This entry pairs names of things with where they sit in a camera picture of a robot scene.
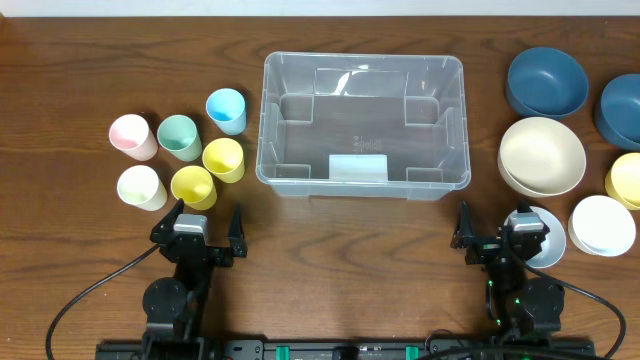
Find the green plastic cup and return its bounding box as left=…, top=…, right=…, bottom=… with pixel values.
left=157, top=115, right=202, bottom=162

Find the white small bowl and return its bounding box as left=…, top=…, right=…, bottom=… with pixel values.
left=568, top=195, right=636, bottom=257

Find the pink plastic cup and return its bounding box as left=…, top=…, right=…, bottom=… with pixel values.
left=108, top=114, right=158, bottom=161

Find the light grey small bowl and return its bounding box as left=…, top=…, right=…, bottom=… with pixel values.
left=504, top=206, right=566, bottom=269

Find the blue plastic cup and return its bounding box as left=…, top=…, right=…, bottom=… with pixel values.
left=205, top=88, right=247, bottom=136

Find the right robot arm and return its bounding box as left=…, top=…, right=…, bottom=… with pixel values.
left=451, top=201, right=564, bottom=345

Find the right black cable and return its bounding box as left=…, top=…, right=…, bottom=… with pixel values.
left=502, top=229, right=628, bottom=360

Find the clear plastic storage container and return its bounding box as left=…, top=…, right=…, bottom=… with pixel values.
left=256, top=52, right=471, bottom=201

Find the dark blue bowl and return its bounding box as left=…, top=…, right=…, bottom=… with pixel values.
left=505, top=47, right=589, bottom=120
left=594, top=74, right=639, bottom=152

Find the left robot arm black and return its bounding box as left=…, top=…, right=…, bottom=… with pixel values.
left=141, top=200, right=248, bottom=360

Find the yellow plastic cup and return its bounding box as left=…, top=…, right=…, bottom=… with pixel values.
left=202, top=138, right=245, bottom=183
left=170, top=165, right=217, bottom=210

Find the yellow plastic cup lower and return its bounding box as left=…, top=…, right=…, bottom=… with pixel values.
left=170, top=165, right=217, bottom=210

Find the white plastic cup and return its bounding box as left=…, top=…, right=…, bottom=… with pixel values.
left=116, top=165, right=167, bottom=211

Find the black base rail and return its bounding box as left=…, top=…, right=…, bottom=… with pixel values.
left=94, top=333, right=597, bottom=360

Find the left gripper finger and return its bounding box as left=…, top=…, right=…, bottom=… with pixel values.
left=227, top=205, right=248, bottom=258
left=150, top=199, right=185, bottom=245

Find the beige large bowl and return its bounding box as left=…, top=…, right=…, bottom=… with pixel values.
left=497, top=117, right=587, bottom=198

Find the yellow small bowl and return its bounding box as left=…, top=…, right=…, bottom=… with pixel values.
left=605, top=152, right=640, bottom=211

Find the yellow plastic cup upper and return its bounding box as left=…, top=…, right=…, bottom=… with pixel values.
left=202, top=138, right=245, bottom=183

